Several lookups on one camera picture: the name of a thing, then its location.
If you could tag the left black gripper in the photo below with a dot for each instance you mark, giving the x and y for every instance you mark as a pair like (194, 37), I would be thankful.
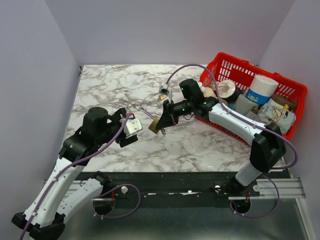
(124, 142)

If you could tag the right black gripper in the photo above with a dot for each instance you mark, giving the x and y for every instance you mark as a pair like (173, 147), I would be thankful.
(168, 118)

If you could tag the silver keys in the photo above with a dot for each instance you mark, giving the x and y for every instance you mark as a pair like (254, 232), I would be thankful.
(163, 131)

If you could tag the large brass padlock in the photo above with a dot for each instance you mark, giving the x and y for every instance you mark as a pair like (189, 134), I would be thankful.
(152, 126)

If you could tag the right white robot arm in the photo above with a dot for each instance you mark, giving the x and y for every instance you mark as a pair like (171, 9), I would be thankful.
(266, 142)

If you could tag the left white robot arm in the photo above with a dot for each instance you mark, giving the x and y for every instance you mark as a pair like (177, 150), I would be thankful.
(46, 217)

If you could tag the white lotion bottle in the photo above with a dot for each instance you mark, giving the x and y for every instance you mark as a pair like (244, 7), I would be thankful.
(207, 91)

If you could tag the white round lid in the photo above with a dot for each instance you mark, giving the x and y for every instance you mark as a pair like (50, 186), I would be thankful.
(228, 90)

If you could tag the grey paper cup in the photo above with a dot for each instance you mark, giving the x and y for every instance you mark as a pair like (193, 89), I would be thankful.
(243, 105)

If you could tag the red plastic basket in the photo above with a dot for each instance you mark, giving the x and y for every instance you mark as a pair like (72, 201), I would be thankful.
(241, 72)

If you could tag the white toilet paper roll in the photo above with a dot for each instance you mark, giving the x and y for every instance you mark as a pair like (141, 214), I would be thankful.
(261, 89)

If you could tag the white printed bag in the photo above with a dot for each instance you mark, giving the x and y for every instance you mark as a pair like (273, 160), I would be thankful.
(284, 119)

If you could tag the brown round container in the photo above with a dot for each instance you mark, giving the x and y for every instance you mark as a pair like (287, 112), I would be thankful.
(284, 102)

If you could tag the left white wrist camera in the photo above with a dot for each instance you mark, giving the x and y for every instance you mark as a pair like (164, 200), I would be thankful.
(132, 126)

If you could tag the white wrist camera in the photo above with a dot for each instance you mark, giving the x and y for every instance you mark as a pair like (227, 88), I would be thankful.
(132, 126)
(165, 92)

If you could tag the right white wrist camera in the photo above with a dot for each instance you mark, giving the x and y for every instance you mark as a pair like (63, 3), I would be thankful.
(165, 92)

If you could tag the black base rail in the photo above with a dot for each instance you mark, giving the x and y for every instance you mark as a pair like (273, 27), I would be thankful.
(162, 190)

